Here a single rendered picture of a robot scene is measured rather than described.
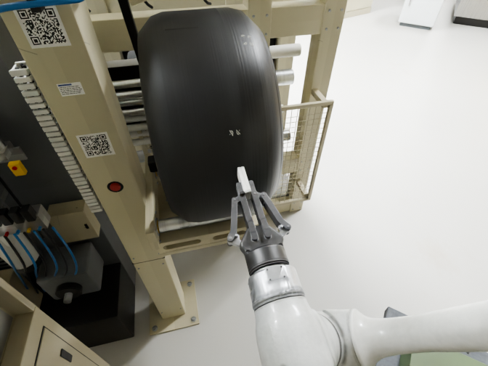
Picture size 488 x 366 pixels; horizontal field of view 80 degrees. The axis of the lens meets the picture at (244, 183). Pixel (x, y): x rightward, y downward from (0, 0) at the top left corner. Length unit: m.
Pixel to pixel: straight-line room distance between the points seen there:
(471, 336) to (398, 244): 1.79
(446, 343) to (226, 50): 0.64
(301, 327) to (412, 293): 1.67
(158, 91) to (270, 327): 0.49
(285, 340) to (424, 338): 0.21
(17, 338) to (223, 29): 0.91
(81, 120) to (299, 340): 0.68
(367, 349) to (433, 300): 1.58
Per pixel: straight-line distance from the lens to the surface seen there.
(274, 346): 0.48
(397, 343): 0.59
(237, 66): 0.67
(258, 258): 0.52
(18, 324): 1.03
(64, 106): 0.83
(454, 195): 2.82
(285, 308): 0.49
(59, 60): 0.77
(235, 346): 1.77
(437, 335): 0.54
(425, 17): 6.27
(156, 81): 0.67
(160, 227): 1.01
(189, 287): 1.89
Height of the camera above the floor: 1.70
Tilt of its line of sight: 45 degrees down
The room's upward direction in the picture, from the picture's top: straight up
